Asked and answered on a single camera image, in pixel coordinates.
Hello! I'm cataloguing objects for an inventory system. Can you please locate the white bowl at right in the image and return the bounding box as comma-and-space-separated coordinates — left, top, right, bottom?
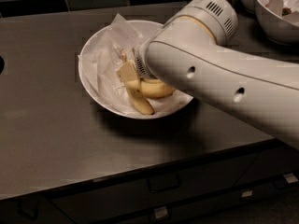
253, 0, 299, 45

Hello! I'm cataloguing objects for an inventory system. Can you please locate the black drawer handle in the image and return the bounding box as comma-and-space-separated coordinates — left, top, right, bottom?
147, 173, 180, 193
17, 198, 39, 221

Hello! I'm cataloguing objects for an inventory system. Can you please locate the white paper liner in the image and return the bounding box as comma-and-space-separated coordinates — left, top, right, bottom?
78, 13, 194, 116

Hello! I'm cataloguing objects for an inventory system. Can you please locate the right drawer handle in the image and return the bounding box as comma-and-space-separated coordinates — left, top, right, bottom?
274, 173, 299, 189

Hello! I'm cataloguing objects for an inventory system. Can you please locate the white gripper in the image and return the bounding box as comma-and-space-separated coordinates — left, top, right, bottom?
117, 42, 154, 83

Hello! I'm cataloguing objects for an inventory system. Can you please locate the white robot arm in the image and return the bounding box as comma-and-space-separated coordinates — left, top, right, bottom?
117, 0, 299, 148

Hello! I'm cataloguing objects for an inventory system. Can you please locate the black left drawer handle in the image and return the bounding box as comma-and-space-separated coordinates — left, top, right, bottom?
17, 198, 39, 221

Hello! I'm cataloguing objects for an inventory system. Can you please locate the middle banana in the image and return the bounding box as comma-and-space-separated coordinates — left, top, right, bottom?
141, 81, 175, 99

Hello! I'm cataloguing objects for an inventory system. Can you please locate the dark cabinet drawer front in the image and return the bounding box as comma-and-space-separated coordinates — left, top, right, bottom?
47, 140, 299, 224

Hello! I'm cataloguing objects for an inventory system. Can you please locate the long front banana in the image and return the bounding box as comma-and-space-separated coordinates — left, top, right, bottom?
125, 79, 154, 115

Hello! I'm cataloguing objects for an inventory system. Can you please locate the lower drawer handle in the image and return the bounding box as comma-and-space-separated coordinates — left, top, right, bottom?
149, 206, 170, 223

